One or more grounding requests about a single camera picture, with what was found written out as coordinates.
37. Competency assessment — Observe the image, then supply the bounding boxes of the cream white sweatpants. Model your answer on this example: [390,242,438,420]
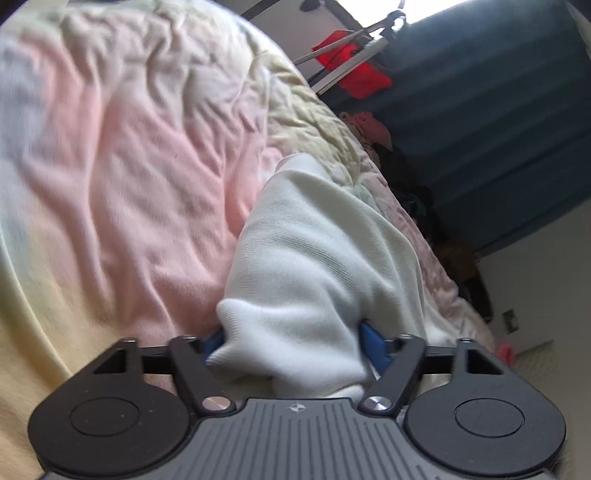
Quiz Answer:
[208,154,459,401]

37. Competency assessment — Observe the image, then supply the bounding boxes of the pile of assorted clothes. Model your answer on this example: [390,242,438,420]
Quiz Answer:
[339,112,494,323]

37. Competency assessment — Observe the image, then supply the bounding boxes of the pastel pink bed sheet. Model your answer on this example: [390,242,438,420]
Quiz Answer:
[1,1,495,479]

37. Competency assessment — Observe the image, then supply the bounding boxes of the blue curtain right panel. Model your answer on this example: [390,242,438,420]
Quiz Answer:
[324,1,590,254]

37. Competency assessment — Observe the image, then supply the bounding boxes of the red cloth on steamer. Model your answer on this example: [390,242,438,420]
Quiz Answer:
[308,30,394,100]

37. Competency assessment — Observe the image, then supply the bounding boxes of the garment steamer stand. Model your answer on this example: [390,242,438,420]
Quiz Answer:
[293,9,407,95]

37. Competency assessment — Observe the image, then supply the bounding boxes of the dark window frame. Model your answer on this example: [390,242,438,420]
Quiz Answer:
[242,0,353,20]

